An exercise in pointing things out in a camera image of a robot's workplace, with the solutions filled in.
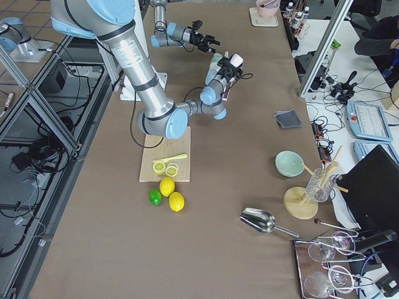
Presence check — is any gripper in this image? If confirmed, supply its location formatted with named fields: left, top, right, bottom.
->
left=188, top=20, right=221, bottom=53
left=216, top=57, right=243, bottom=84

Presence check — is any pink cup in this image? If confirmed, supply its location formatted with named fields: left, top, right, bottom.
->
left=229, top=54, right=243, bottom=68

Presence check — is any mint green cup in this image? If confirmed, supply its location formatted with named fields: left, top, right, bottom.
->
left=209, top=53, right=223, bottom=70

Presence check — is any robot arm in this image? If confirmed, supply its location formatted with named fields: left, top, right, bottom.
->
left=150, top=0, right=221, bottom=53
left=50, top=0, right=243, bottom=139

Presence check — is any wooden cup tree stand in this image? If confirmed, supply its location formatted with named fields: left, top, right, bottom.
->
left=283, top=146, right=349, bottom=220

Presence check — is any cream tray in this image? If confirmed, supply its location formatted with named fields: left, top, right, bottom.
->
left=249, top=7, right=279, bottom=27

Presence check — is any pink cloth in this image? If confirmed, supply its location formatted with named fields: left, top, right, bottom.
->
left=275, top=109, right=294, bottom=114

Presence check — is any pink bowl of ice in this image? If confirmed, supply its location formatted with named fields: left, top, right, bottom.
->
left=256, top=0, right=280, bottom=17

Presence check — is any grey cloth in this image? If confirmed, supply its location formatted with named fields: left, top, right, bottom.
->
left=273, top=110, right=303, bottom=130

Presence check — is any small bottle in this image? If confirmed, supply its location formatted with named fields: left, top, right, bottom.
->
left=285, top=2, right=294, bottom=18
left=303, top=6, right=309, bottom=19
left=294, top=12, right=303, bottom=23

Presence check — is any yellow plastic knife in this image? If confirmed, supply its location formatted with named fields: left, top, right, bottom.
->
left=152, top=153, right=188, bottom=163

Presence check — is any bamboo cutting board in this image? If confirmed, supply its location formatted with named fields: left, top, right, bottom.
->
left=138, top=126, right=191, bottom=183

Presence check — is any green bowl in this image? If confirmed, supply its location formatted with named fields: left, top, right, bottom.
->
left=275, top=151, right=304, bottom=178

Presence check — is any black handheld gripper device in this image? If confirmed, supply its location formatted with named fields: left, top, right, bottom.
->
left=330, top=70, right=357, bottom=105

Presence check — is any lemon slice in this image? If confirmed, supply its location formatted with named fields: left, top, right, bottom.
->
left=165, top=163, right=179, bottom=178
left=152, top=161, right=166, bottom=175

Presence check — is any black power strip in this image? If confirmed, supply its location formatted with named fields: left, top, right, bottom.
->
left=311, top=121, right=333, bottom=163

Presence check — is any yellow lemon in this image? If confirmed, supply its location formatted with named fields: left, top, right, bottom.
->
left=159, top=177, right=175, bottom=197
left=169, top=191, right=185, bottom=212

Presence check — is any green lime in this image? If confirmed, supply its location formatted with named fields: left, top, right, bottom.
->
left=148, top=189, right=162, bottom=206

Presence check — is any teach pendant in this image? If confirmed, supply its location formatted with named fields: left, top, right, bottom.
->
left=346, top=102, right=393, bottom=142
left=353, top=140, right=396, bottom=161

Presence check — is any glass mug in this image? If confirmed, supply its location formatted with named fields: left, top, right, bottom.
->
left=305, top=166, right=337, bottom=202

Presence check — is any person in blue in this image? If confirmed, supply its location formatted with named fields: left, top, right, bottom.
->
left=354, top=15, right=398, bottom=88

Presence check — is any metal scoop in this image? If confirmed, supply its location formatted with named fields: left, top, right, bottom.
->
left=240, top=207, right=299, bottom=239

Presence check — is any black monitor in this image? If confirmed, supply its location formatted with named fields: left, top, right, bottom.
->
left=335, top=144, right=399, bottom=262

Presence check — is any wine glass rack tray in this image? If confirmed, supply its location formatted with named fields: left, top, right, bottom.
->
left=294, top=240, right=366, bottom=298

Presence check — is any white wire cup rack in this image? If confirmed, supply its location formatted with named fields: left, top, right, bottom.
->
left=204, top=52, right=238, bottom=102

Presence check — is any aluminium frame post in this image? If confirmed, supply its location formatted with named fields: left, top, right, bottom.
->
left=298, top=0, right=353, bottom=100

